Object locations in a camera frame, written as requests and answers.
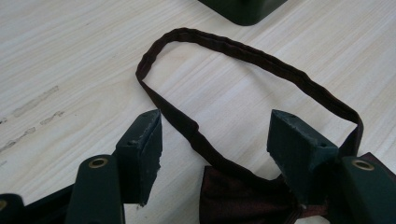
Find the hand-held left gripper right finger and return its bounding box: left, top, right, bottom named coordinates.
left=266, top=108, right=340, bottom=206

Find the black metal rack wooden tray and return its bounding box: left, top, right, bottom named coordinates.
left=197, top=0, right=289, bottom=27

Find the dark maroon bow tie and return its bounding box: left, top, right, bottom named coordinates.
left=134, top=27, right=396, bottom=224

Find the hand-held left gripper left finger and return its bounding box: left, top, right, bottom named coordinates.
left=112, top=108, right=163, bottom=207

